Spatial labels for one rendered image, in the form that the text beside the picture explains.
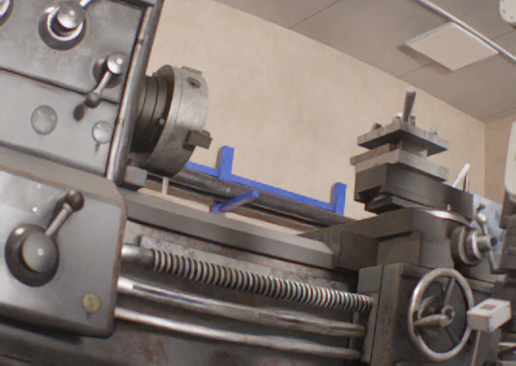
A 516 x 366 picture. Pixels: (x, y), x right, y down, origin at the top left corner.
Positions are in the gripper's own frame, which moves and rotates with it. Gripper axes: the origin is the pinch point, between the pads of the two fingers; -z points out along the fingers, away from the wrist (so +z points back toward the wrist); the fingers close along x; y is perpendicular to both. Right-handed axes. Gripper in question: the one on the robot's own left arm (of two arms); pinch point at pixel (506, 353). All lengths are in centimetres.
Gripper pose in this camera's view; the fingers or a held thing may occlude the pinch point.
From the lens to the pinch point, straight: 91.8
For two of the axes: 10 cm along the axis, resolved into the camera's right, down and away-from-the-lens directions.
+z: 2.2, -9.7, 1.2
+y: -8.5, -2.5, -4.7
